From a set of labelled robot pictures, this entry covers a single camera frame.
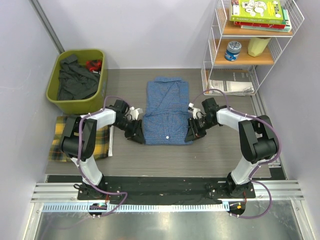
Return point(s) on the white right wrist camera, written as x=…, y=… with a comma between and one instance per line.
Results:
x=193, y=111

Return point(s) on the folded yellow plaid shirt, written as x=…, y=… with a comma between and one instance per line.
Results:
x=102, y=143

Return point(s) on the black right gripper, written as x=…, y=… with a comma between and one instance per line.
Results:
x=194, y=132

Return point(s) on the blue white round tin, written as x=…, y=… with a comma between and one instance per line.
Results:
x=233, y=50

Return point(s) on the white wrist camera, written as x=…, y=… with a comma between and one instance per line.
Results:
x=135, y=113
x=193, y=111

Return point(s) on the olive green plastic bin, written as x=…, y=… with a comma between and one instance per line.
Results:
x=83, y=106

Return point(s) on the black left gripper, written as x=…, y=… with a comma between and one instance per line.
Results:
x=136, y=126

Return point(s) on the blue checked long sleeve shirt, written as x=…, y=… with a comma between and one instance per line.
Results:
x=165, y=121

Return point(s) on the aluminium extrusion rail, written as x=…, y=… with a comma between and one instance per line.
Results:
x=281, y=190

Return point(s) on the white slotted cable duct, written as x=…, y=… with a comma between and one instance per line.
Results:
x=130, y=208

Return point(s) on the red black garment in bin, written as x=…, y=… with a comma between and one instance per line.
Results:
x=94, y=65

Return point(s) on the white folded paper booklet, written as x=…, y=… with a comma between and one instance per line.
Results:
x=232, y=87

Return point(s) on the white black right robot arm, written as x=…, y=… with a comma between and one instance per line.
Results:
x=258, y=142

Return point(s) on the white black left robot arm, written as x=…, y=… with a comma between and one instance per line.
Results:
x=78, y=139

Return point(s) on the pale yellow faceted vase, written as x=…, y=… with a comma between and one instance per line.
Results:
x=257, y=45

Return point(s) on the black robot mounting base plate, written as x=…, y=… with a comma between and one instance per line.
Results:
x=165, y=190

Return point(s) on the red book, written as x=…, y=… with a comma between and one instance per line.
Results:
x=260, y=25

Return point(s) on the dark grey shirt in bin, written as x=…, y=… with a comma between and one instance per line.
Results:
x=75, y=81

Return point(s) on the white wire shelf rack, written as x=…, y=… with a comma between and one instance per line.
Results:
x=245, y=41

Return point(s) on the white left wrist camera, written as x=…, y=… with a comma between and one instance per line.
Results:
x=135, y=113

